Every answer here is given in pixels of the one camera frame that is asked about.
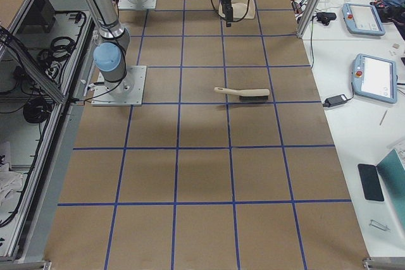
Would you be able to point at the beige plastic dustpan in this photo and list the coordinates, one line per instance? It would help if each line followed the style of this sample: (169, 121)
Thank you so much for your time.
(243, 8)

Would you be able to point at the beige hand brush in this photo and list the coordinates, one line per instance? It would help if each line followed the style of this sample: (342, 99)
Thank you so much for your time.
(245, 95)

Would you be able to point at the black webcam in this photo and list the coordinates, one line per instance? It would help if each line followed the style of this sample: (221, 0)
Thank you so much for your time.
(325, 17)

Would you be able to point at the far teach pendant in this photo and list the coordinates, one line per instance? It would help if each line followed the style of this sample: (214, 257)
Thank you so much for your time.
(362, 19)

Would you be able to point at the teach pendant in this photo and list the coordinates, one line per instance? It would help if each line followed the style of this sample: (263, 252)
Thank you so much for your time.
(374, 78)
(362, 19)

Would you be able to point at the black power adapter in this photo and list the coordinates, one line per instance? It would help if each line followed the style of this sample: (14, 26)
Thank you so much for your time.
(336, 100)

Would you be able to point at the near teach pendant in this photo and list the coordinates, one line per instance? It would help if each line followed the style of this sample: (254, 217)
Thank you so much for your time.
(374, 78)

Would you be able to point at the black smartphone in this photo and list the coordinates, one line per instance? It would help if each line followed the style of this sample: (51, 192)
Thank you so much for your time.
(370, 182)

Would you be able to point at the teal laptop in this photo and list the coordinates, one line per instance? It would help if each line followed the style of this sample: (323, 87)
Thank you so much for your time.
(391, 169)

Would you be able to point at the white crumpled cloth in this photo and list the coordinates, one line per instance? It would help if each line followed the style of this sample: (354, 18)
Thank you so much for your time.
(11, 181)

